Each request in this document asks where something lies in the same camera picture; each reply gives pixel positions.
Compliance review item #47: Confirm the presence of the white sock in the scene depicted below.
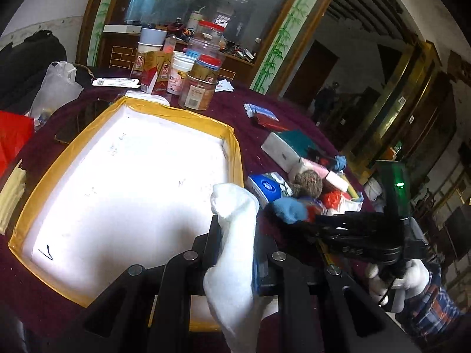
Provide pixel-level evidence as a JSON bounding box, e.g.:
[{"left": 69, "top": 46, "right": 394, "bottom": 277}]
[{"left": 204, "top": 183, "right": 262, "bottom": 352}]

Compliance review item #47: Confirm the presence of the blue red sock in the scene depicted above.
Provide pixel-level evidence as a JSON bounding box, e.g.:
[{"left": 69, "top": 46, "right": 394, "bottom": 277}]
[{"left": 271, "top": 197, "right": 326, "bottom": 224}]

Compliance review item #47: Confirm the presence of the plaid sleeve right forearm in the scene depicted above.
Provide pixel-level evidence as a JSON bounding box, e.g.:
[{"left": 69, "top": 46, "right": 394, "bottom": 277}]
[{"left": 396, "top": 264, "right": 470, "bottom": 352}]

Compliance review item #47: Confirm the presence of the white gloved right hand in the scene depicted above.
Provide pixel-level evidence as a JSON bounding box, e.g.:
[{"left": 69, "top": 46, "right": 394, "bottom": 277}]
[{"left": 365, "top": 259, "right": 429, "bottom": 314}]

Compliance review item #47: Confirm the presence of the red plastic bag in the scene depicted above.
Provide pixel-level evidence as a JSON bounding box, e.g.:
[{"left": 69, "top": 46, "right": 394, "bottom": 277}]
[{"left": 319, "top": 190, "right": 346, "bottom": 212}]

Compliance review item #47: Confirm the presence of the pink tissue pack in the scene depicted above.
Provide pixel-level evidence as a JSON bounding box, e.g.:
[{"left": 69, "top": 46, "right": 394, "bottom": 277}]
[{"left": 288, "top": 158, "right": 349, "bottom": 192}]

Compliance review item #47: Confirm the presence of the brown knitted ball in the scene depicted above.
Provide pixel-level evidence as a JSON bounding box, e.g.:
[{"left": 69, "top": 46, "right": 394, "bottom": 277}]
[{"left": 291, "top": 170, "right": 323, "bottom": 199}]

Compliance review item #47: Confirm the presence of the white foam box yellow tape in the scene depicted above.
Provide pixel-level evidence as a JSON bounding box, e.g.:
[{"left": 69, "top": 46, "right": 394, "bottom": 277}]
[{"left": 7, "top": 96, "right": 280, "bottom": 332}]

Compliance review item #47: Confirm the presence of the blue round logo pack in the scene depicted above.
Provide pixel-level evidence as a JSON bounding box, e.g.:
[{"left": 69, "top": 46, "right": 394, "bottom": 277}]
[{"left": 245, "top": 172, "right": 293, "bottom": 208}]

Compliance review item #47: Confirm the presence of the teal tissue pack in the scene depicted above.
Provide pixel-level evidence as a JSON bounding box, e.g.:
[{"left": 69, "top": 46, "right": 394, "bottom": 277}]
[{"left": 261, "top": 130, "right": 319, "bottom": 171}]

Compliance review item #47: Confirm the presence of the red foil sachet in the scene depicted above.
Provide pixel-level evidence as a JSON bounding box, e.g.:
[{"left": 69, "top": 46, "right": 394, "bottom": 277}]
[{"left": 251, "top": 114, "right": 289, "bottom": 132}]

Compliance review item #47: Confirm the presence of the blue white sachet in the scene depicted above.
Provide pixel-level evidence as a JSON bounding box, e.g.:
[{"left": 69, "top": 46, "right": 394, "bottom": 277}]
[{"left": 243, "top": 104, "right": 278, "bottom": 121}]

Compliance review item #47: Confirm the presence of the glass jar with label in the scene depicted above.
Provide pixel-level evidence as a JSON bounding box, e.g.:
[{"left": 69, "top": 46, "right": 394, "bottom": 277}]
[{"left": 178, "top": 74, "right": 217, "bottom": 111}]

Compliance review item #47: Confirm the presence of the red gift bag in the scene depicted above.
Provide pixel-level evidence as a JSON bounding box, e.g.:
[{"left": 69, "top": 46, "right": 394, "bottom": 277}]
[{"left": 0, "top": 111, "right": 34, "bottom": 175}]

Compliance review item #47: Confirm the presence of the white medicine box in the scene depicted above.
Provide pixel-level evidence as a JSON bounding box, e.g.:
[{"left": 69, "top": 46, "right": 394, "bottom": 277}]
[{"left": 92, "top": 77, "right": 140, "bottom": 89}]

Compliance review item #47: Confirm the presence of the clear plastic bag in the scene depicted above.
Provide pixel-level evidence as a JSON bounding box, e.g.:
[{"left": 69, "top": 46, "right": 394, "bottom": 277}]
[{"left": 28, "top": 61, "right": 83, "bottom": 128}]

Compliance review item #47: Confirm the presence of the red gold drink carton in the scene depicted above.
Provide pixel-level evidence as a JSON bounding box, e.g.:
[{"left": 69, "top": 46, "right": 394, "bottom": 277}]
[{"left": 131, "top": 51, "right": 173, "bottom": 94}]

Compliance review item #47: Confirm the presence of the white plastic tub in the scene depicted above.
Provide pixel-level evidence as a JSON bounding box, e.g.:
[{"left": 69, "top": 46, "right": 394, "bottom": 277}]
[{"left": 167, "top": 54, "right": 195, "bottom": 96}]

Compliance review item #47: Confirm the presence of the blue label plastic jar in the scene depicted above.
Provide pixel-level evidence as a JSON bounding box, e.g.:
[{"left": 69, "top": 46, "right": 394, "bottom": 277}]
[{"left": 185, "top": 38, "right": 224, "bottom": 83}]

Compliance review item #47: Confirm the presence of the clear jar red lid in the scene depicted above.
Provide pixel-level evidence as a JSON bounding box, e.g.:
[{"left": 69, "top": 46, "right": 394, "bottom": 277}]
[{"left": 194, "top": 20, "right": 225, "bottom": 47}]

